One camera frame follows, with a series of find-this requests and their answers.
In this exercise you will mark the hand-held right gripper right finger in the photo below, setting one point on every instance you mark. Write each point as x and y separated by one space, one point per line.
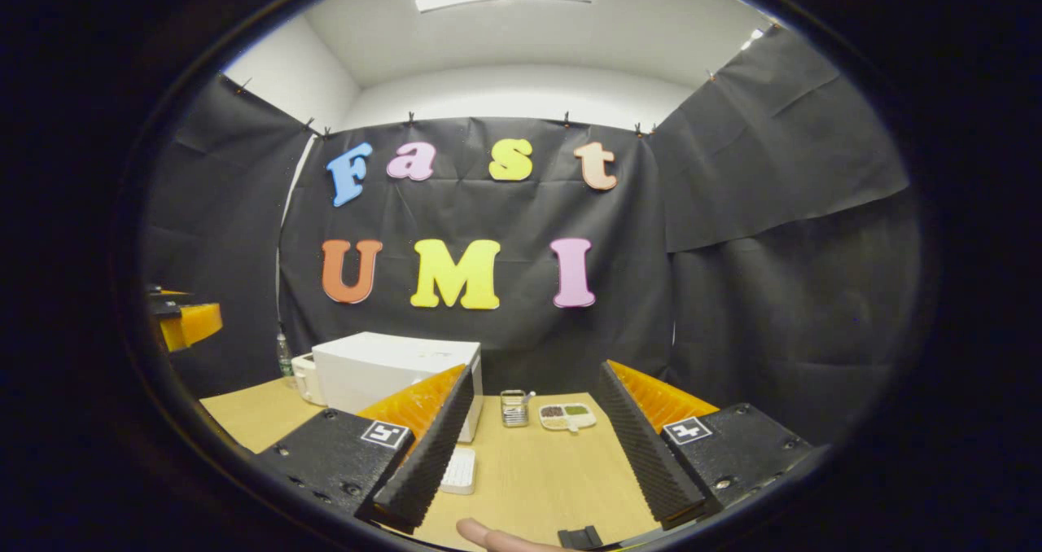
647 462

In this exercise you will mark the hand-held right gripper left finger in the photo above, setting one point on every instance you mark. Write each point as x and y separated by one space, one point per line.
431 462

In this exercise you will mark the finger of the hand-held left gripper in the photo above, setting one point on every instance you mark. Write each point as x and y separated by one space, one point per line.
191 324

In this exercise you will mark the white microwave oven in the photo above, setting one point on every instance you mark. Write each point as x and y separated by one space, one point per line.
383 373

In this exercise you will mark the white rectangular tray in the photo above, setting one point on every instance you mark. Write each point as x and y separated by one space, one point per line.
460 470

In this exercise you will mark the white divided dish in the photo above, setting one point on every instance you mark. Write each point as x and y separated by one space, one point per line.
567 416

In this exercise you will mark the glass jar with spoon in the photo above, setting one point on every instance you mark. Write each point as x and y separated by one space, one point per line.
514 409

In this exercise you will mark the clear plastic water bottle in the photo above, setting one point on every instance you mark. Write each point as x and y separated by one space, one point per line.
284 363

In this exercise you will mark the white toaster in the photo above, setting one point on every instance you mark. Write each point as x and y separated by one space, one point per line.
304 381

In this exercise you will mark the black backdrop cloth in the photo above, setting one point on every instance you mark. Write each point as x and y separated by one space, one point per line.
773 308

